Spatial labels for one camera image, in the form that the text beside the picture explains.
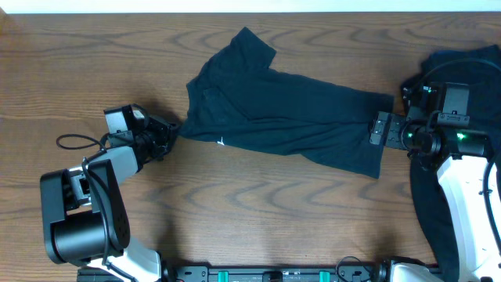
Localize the pile of black clothes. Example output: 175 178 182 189
391 45 500 281

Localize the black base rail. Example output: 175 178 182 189
76 262 379 282

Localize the dark green t-shirt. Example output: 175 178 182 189
180 27 394 179

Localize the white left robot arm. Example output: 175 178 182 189
40 110 178 281

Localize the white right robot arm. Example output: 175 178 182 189
369 110 500 281

